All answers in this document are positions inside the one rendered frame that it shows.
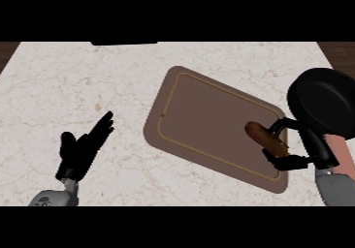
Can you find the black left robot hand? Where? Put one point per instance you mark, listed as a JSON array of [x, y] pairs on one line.
[[82, 149]]

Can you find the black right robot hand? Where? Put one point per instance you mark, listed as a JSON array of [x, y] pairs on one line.
[[316, 147]]

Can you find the brown sweet potato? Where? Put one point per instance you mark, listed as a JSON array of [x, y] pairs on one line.
[[267, 138]]

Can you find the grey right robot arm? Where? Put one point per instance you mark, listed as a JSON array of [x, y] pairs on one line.
[[339, 189]]

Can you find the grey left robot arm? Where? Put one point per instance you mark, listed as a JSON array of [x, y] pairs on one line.
[[58, 195]]

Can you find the brown tray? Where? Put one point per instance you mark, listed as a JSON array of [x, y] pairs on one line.
[[216, 128]]

